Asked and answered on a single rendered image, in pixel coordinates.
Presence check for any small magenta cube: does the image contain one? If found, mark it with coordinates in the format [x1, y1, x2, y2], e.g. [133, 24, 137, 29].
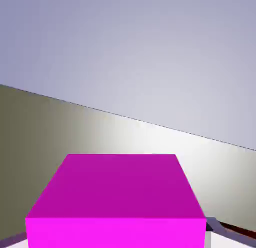
[24, 153, 207, 248]

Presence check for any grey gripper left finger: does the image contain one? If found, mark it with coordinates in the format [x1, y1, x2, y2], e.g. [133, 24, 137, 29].
[0, 231, 28, 248]

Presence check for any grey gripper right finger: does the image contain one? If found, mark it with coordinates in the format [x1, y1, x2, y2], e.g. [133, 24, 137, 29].
[204, 216, 256, 248]

